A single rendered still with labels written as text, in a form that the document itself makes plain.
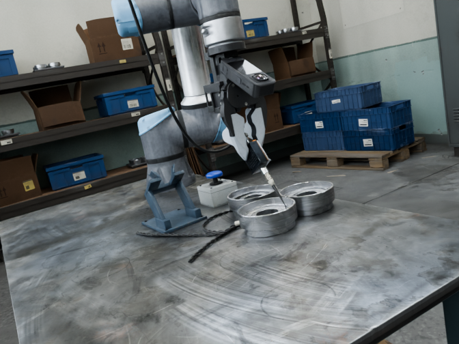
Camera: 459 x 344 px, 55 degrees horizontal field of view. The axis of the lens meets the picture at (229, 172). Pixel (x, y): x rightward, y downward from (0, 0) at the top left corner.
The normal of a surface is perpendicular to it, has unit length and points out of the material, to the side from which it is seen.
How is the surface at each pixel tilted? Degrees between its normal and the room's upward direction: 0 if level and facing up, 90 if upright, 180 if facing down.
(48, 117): 83
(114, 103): 90
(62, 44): 90
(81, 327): 0
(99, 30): 91
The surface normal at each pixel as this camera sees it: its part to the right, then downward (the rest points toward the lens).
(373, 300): -0.20, -0.96
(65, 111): 0.46, -0.06
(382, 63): -0.85, 0.26
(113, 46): 0.42, 0.15
